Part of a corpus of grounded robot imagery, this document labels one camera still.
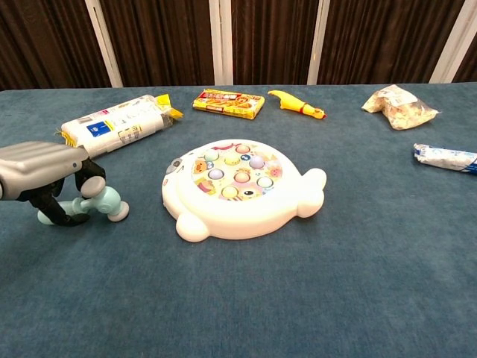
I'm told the grey black left robot hand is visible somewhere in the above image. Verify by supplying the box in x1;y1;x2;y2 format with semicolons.
0;140;107;227

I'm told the mint green toy hammer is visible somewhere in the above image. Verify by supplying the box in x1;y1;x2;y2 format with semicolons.
36;175;130;226

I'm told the white whack-a-mole toy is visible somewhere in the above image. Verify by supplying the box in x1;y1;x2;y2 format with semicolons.
161;139;328;243

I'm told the white package with yellow ends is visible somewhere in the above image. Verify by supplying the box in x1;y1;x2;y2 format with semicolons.
55;92;184;162

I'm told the dark brown curtain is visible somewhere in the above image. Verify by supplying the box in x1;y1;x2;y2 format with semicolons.
0;0;477;91

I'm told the yellow red snack box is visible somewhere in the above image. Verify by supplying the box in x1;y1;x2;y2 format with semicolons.
192;88;266;121

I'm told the teal table cloth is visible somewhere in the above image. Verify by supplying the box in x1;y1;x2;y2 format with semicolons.
0;82;477;358

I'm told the yellow rubber chicken toy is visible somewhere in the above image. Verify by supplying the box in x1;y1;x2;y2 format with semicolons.
267;89;328;121

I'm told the clear bag of white snacks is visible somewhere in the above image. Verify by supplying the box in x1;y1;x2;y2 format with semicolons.
361;84;440;131

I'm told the white blue wrapped package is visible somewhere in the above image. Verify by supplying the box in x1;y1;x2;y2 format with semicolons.
412;142;477;176

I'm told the white vertical post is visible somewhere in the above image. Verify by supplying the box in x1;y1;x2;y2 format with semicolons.
306;0;331;86
428;0;477;84
83;0;124;89
208;0;234;86

